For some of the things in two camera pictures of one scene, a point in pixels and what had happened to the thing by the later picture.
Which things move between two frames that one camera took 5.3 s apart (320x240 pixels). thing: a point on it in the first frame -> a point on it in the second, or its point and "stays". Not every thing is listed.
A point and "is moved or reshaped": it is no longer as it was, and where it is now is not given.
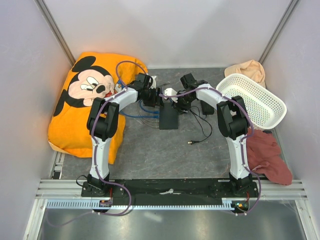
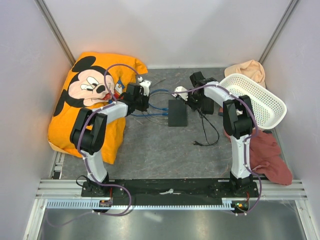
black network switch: (168, 117) is moved or reshaped
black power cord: (200, 125) -> (195, 142)
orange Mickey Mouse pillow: (94, 75) stays
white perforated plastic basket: (266, 108) stays
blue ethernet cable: (142, 109) is moved or reshaped
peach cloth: (252, 69) stays
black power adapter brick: (207, 109) stays
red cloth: (264, 157) stays
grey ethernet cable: (138, 105) -> (154, 117)
